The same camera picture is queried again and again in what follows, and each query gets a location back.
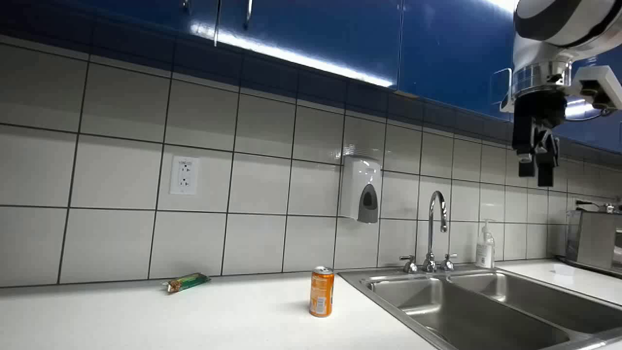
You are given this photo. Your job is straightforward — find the stainless steel double sink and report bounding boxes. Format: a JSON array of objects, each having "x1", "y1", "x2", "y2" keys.
[{"x1": 339, "y1": 267, "x2": 622, "y2": 350}]

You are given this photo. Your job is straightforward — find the white wall soap dispenser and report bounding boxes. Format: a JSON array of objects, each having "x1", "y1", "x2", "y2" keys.
[{"x1": 337, "y1": 154, "x2": 383, "y2": 226}]

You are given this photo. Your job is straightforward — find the orange soda can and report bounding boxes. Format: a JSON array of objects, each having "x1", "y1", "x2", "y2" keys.
[{"x1": 307, "y1": 265, "x2": 337, "y2": 319}]

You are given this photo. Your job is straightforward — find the white wall power outlet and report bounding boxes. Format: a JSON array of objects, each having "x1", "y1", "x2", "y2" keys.
[{"x1": 169, "y1": 156, "x2": 201, "y2": 199}]

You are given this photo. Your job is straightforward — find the blue wall cabinet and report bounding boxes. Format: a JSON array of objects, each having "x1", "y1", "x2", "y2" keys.
[{"x1": 0, "y1": 0, "x2": 622, "y2": 158}]

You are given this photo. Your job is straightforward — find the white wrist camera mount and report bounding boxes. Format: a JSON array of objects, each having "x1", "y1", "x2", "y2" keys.
[{"x1": 564, "y1": 63, "x2": 622, "y2": 125}]

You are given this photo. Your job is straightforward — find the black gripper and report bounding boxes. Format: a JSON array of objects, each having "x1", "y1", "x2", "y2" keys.
[{"x1": 512, "y1": 86, "x2": 570, "y2": 189}]

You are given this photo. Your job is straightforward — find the green marker pen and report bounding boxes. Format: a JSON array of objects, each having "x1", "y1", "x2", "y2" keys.
[{"x1": 164, "y1": 271, "x2": 212, "y2": 296}]

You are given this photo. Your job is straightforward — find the clear soap pump bottle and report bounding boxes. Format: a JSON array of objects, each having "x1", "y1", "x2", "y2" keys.
[{"x1": 475, "y1": 222, "x2": 496, "y2": 271}]

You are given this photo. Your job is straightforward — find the chrome sink faucet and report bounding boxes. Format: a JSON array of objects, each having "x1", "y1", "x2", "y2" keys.
[{"x1": 422, "y1": 189, "x2": 451, "y2": 275}]

